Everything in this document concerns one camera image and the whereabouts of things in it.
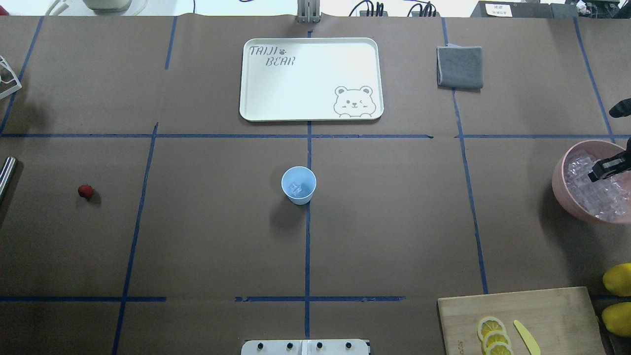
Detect clear cup rack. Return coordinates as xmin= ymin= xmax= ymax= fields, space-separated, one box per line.
xmin=0 ymin=56 xmax=22 ymax=99

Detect light blue cup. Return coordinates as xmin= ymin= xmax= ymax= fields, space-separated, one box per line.
xmin=281 ymin=166 xmax=317 ymax=205

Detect lemon slices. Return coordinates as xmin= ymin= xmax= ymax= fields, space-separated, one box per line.
xmin=476 ymin=316 xmax=514 ymax=355

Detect aluminium frame post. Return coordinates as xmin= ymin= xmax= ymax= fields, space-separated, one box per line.
xmin=297 ymin=0 xmax=321 ymax=23

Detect yellow lemon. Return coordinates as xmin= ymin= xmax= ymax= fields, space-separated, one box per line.
xmin=601 ymin=302 xmax=631 ymax=338
xmin=602 ymin=263 xmax=631 ymax=297

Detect steel muddler black handle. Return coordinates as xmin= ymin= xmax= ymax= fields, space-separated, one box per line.
xmin=0 ymin=156 xmax=17 ymax=203

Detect cream bear tray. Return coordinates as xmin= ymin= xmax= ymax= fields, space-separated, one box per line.
xmin=239 ymin=37 xmax=385 ymax=123

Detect red strawberry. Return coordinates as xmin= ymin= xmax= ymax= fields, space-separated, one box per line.
xmin=77 ymin=184 xmax=95 ymax=200

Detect pink bowl of ice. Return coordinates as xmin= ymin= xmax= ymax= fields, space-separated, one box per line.
xmin=552 ymin=140 xmax=630 ymax=224

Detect wooden cutting board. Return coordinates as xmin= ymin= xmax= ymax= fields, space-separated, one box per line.
xmin=437 ymin=287 xmax=605 ymax=355

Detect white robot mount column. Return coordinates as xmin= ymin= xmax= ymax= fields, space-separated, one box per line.
xmin=241 ymin=339 xmax=371 ymax=355

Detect yellow plastic knife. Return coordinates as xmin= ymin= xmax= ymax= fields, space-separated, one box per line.
xmin=513 ymin=320 xmax=542 ymax=355

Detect grey folded cloth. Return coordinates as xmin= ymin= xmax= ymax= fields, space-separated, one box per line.
xmin=436 ymin=43 xmax=484 ymax=89

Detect black box with label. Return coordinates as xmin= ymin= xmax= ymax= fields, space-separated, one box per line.
xmin=470 ymin=0 xmax=578 ymax=19

